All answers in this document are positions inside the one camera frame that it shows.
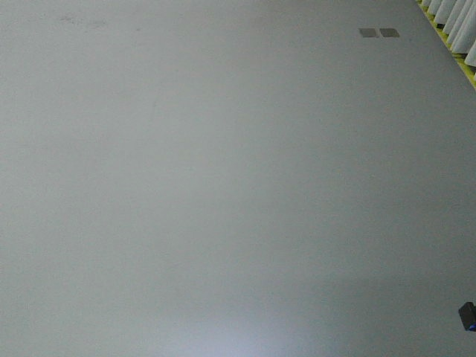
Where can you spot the grey floor tape patch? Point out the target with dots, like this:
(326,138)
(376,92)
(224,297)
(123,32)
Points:
(389,32)
(368,32)

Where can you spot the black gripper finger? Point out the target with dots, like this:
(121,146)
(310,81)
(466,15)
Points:
(467,315)

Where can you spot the white pleated curtain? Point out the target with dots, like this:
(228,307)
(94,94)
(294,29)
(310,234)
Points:
(454,21)

